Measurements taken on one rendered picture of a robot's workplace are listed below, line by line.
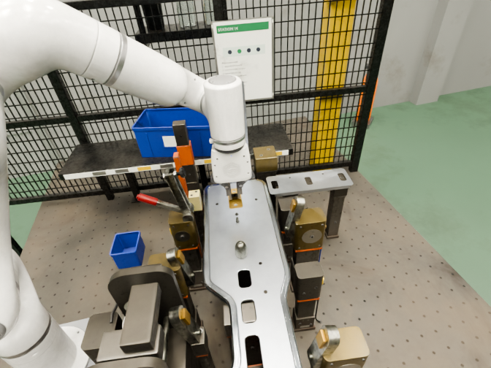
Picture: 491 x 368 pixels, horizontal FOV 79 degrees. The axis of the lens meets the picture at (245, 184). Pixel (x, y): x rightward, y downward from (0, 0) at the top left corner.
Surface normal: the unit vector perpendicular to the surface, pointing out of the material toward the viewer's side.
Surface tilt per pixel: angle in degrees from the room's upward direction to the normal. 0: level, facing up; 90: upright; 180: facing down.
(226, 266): 0
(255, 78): 90
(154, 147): 90
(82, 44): 86
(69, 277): 0
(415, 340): 0
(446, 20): 90
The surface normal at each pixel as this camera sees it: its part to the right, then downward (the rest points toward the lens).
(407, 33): 0.26, 0.59
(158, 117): -0.06, 0.63
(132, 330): -0.06, -0.77
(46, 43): 0.45, 0.64
